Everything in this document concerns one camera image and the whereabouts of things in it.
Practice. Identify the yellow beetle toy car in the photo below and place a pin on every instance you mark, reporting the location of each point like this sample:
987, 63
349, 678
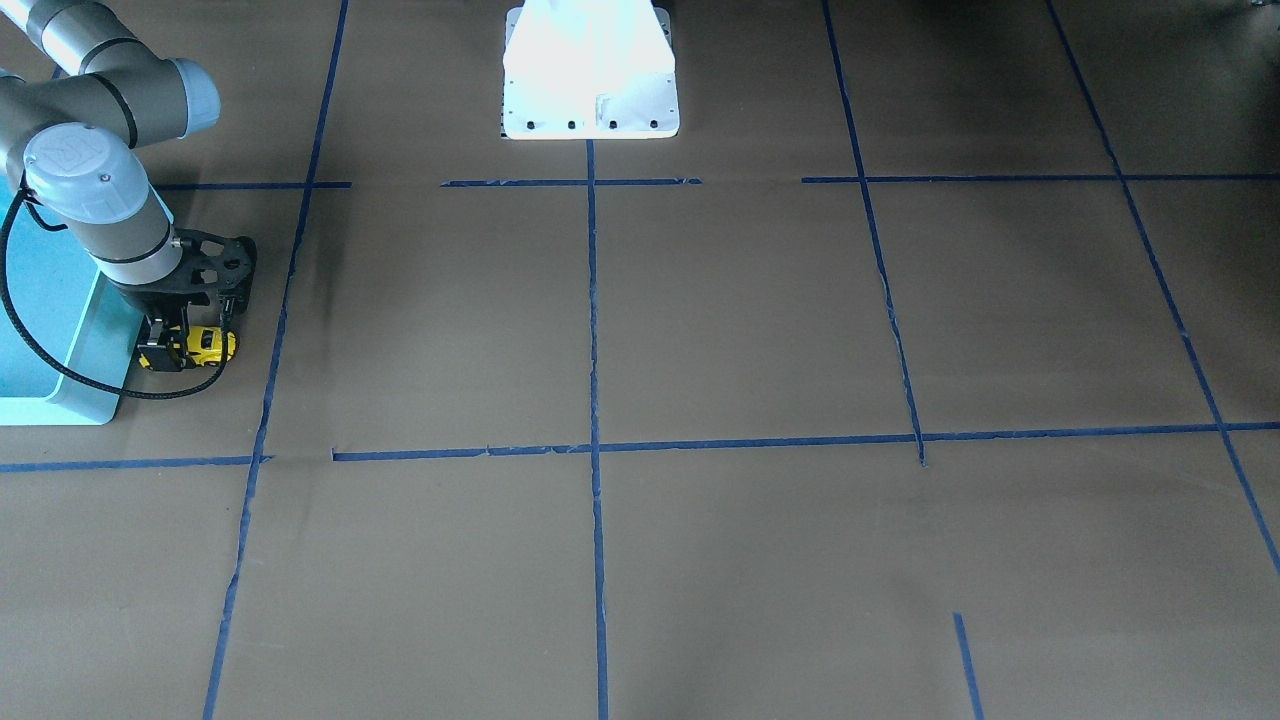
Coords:
211, 346

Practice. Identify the light blue plastic bin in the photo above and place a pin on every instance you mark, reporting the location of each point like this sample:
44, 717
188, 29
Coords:
77, 317

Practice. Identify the white camera post with base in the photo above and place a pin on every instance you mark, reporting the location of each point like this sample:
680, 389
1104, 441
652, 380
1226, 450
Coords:
589, 70

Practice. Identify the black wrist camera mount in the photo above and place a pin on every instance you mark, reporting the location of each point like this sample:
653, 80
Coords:
215, 270

